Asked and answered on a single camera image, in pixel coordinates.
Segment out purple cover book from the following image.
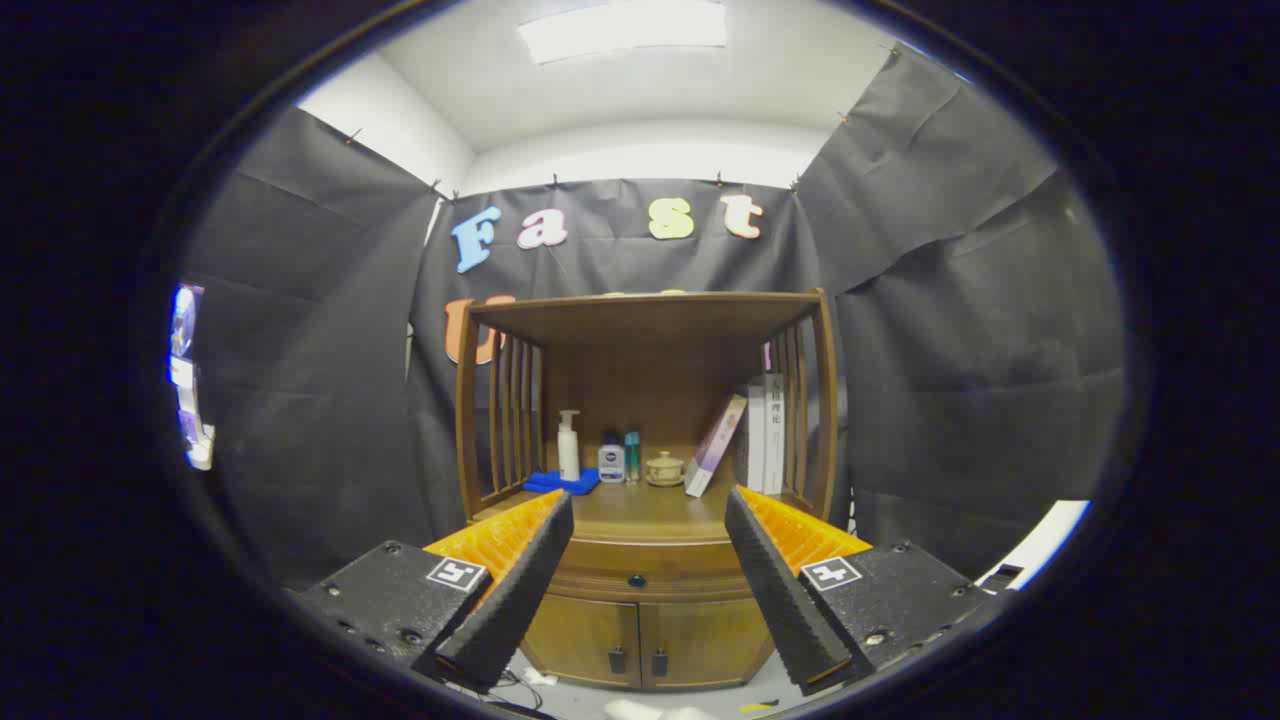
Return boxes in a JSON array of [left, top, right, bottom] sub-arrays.
[[685, 394, 749, 499]]

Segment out white pump bottle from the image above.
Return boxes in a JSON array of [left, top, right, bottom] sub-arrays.
[[557, 409, 582, 483]]

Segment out white spine book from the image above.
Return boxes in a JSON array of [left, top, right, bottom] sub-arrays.
[[765, 373, 787, 496]]

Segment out wooden drawer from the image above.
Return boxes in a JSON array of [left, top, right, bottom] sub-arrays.
[[548, 540, 753, 606]]

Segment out black floor cables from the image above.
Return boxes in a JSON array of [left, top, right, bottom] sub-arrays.
[[440, 665, 546, 716]]

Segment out ceiling light panel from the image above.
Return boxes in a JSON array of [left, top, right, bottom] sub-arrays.
[[517, 0, 729, 66]]

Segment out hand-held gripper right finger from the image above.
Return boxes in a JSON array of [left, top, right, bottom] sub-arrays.
[[724, 485, 1001, 698]]

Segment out wooden cabinet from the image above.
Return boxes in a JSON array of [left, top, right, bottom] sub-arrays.
[[455, 288, 841, 693]]

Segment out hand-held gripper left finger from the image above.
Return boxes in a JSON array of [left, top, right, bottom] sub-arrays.
[[290, 488, 576, 693]]

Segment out blue folded cloth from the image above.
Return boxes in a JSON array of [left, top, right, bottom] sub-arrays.
[[523, 468, 602, 497]]

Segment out wooden countertop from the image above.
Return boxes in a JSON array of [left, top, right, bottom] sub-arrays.
[[472, 470, 821, 546]]

